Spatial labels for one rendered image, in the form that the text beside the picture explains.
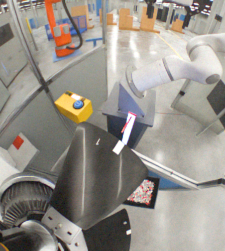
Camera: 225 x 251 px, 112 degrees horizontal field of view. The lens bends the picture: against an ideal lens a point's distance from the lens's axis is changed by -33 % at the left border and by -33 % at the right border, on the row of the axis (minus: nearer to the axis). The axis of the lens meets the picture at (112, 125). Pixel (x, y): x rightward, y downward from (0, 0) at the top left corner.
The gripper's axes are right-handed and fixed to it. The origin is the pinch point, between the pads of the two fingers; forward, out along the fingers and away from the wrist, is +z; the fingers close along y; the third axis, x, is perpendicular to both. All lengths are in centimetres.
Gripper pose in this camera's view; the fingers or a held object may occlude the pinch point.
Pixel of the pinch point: (167, 19)
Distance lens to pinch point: 35.5
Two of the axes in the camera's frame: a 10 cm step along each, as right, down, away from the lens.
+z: -0.1, 5.1, 8.6
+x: -5.1, 7.4, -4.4
